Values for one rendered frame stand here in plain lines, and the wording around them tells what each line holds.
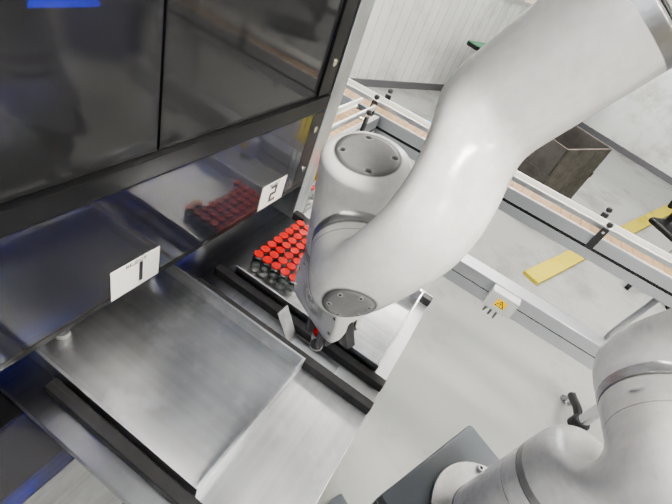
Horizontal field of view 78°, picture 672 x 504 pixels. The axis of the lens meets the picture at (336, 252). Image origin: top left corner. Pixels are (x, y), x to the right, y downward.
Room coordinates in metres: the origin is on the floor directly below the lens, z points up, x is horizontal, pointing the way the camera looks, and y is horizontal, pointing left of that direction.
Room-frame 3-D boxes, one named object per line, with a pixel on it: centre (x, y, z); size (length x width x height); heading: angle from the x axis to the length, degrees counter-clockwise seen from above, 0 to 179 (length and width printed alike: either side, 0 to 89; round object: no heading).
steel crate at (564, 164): (3.80, -1.15, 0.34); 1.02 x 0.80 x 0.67; 50
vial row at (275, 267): (0.69, 0.08, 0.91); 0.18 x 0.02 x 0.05; 165
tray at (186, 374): (0.36, 0.17, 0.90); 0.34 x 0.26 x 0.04; 75
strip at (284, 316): (0.49, -0.02, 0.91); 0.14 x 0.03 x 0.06; 75
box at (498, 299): (1.40, -0.71, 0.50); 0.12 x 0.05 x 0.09; 75
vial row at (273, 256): (0.70, 0.10, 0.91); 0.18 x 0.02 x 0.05; 165
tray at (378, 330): (0.66, -0.03, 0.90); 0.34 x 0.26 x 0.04; 75
